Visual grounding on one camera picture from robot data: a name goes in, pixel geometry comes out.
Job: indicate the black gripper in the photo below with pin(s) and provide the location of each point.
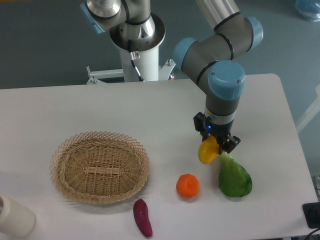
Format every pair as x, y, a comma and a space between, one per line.
221, 132

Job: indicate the yellow mango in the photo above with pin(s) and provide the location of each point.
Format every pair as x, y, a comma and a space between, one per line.
208, 150

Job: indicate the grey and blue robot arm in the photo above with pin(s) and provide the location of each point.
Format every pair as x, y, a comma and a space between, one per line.
209, 63

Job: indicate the woven bamboo basket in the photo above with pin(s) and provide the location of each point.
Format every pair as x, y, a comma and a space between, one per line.
99, 167

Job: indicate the green bok choy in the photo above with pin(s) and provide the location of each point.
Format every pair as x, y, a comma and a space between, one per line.
234, 180

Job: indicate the orange tangerine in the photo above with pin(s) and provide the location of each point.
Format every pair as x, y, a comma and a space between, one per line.
187, 186

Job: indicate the purple sweet potato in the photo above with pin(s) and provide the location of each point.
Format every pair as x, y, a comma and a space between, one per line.
141, 217

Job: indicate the white frame leg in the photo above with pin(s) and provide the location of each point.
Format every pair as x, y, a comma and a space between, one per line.
309, 113

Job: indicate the black device with cable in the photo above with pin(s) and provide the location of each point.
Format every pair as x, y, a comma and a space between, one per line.
311, 213

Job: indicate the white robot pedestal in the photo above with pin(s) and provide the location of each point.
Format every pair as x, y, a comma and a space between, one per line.
138, 46

